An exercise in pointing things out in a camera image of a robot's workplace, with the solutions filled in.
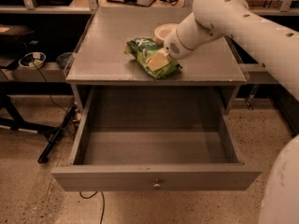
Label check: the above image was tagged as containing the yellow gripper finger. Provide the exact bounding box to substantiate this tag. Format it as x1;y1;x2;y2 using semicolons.
154;36;165;53
147;51;170;71

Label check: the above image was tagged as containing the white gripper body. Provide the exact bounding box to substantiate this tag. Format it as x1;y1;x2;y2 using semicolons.
164;28;191;59

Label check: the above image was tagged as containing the green rice chip bag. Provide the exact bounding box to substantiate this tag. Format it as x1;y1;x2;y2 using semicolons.
124;37;181;79

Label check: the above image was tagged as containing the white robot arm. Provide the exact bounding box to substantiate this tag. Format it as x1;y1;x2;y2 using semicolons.
147;0;299;224

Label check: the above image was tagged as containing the grey cabinet with top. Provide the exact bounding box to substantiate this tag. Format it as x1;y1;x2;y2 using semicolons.
66;7;246;108

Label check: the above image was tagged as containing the open grey top drawer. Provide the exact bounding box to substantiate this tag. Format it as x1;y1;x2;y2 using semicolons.
52;87;261;191

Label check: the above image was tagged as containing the brass drawer knob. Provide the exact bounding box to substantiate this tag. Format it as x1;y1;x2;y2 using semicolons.
152;178;163;190

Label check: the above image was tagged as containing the black bag on shelf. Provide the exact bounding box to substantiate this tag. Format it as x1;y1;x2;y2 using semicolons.
0;24;35;48

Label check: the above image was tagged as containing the white paper bowl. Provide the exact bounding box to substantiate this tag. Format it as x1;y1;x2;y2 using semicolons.
154;23;178;44

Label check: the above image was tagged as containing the dark grey bowl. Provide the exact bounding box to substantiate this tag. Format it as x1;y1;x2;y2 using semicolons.
56;52;73;68

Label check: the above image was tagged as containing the black stand leg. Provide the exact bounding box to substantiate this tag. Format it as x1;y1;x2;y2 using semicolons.
0;92;77;163

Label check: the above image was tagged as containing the grey shelf rail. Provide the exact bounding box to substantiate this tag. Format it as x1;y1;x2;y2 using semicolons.
0;63;65;83

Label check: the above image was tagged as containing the white bowl with cable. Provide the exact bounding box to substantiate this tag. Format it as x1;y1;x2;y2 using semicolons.
19;51;46;69

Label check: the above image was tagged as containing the black floor cable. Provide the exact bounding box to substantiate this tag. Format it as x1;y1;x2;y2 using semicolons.
78;190;106;224

